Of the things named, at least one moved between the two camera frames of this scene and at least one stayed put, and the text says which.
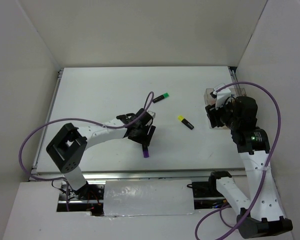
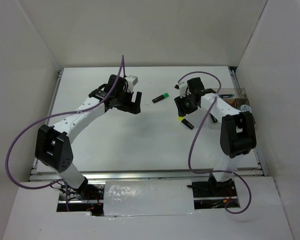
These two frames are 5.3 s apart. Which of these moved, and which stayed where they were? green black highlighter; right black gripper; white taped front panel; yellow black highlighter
Moved: right black gripper
Stayed: yellow black highlighter; white taped front panel; green black highlighter
